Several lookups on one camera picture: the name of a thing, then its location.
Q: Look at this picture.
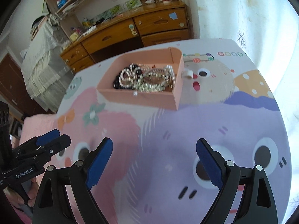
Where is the black bead bracelet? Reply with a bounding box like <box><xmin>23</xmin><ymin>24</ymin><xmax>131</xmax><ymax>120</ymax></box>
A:
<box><xmin>113</xmin><ymin>66</ymin><xmax>144</xmax><ymax>91</ymax></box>

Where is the rhinestone silver necklace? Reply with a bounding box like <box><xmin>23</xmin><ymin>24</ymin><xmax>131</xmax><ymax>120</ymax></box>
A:
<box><xmin>133</xmin><ymin>68</ymin><xmax>176</xmax><ymax>94</ymax></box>

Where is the white pearl bracelet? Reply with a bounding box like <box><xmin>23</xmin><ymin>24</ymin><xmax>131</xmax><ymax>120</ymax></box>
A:
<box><xmin>163</xmin><ymin>65</ymin><xmax>176</xmax><ymax>85</ymax></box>

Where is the person's left hand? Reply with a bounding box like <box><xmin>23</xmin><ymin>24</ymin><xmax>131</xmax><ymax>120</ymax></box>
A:
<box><xmin>4</xmin><ymin>178</ymin><xmax>39</xmax><ymax>218</ymax></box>

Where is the brown wooden door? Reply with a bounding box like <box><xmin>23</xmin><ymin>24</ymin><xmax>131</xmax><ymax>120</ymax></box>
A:
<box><xmin>1</xmin><ymin>53</ymin><xmax>52</xmax><ymax>121</ymax></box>

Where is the cartoon printed table mat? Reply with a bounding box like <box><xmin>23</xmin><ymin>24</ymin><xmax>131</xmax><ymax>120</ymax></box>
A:
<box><xmin>51</xmin><ymin>39</ymin><xmax>291</xmax><ymax>223</ymax></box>

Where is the white lace bed cover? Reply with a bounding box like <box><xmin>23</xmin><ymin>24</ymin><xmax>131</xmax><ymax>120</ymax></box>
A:
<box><xmin>21</xmin><ymin>22</ymin><xmax>73</xmax><ymax>112</ymax></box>

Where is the pink cardboard box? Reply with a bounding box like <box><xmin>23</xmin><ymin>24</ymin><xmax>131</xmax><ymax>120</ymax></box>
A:
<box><xmin>97</xmin><ymin>47</ymin><xmax>184</xmax><ymax>110</ymax></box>

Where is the white floral curtain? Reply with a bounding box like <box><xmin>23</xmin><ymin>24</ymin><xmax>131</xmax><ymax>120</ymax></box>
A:
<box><xmin>191</xmin><ymin>0</ymin><xmax>299</xmax><ymax>145</ymax></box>

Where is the wooden desk with drawers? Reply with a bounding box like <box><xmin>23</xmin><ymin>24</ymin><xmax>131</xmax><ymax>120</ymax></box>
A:
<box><xmin>60</xmin><ymin>1</ymin><xmax>194</xmax><ymax>73</ymax></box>

